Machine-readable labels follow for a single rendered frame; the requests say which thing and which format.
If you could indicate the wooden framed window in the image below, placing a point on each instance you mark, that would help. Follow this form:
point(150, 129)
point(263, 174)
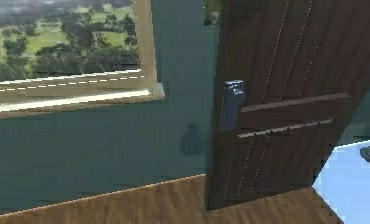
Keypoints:
point(69, 50)

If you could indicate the dark brown wooden door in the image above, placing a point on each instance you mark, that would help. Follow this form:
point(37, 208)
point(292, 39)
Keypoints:
point(293, 66)

